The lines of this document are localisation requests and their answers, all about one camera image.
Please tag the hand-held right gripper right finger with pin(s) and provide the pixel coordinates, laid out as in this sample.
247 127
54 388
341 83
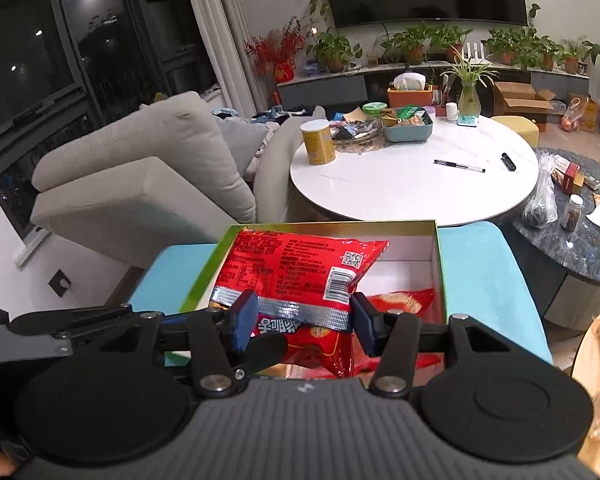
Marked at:
360 321

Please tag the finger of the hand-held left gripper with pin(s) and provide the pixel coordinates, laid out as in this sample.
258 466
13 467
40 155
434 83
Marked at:
70 317

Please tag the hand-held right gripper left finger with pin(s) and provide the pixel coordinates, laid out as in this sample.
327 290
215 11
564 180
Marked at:
242 321

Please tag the green cardboard box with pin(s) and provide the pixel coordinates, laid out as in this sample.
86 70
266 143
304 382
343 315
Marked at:
410 272

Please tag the red silver-edged snack bag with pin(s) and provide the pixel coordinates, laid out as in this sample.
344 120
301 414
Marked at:
290 265

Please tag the white round table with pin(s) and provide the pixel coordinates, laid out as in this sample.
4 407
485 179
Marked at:
405 190

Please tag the grey sofa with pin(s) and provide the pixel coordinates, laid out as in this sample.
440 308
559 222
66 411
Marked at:
130 185

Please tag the yellow canister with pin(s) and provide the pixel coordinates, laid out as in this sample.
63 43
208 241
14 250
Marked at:
319 145

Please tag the black pen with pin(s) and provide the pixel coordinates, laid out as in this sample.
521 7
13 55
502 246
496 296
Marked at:
460 166

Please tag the teal plastic basin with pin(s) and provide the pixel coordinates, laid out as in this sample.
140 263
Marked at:
407 132

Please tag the clear bag with dark contents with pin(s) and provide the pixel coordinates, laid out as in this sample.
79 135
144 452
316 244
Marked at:
540 205

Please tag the green round container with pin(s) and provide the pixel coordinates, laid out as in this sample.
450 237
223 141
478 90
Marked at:
375 107

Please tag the small black device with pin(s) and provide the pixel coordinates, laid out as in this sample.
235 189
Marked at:
508 161

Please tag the small white cup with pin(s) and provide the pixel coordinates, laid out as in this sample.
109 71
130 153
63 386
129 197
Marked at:
451 112

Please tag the dark marble round table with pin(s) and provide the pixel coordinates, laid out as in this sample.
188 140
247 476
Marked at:
580 260

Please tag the orange tissue box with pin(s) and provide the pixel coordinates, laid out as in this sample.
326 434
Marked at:
409 96

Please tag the round wooden table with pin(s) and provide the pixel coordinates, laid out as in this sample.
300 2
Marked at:
587 360

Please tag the grey television cabinet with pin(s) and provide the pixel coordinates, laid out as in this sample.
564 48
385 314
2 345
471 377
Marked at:
325 87

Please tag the spice jar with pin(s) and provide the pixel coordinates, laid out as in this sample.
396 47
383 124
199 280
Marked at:
572 215

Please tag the glass vase with spider plant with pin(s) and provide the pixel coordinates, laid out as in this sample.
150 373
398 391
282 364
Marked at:
469 100

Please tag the yellow stool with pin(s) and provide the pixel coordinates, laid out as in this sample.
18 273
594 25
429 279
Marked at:
517 130

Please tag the small red box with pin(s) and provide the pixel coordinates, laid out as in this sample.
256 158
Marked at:
567 175

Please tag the dark framed window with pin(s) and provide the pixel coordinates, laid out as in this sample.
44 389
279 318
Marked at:
55 60

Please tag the open cardboard box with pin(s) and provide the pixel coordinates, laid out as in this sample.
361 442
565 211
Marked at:
520 105

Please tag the green potted plant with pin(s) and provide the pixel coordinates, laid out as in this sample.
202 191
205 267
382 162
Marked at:
452 42
572 57
335 52
505 47
410 45
545 50

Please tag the red berry branches in vase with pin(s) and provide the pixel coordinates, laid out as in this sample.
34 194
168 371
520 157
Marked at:
280 50

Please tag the plastic bag of fruit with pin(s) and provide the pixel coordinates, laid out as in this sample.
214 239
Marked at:
572 117

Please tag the white curtain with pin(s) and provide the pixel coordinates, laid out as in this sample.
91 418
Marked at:
220 20

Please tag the black wall socket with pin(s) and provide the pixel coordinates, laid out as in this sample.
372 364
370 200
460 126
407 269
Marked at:
60 281

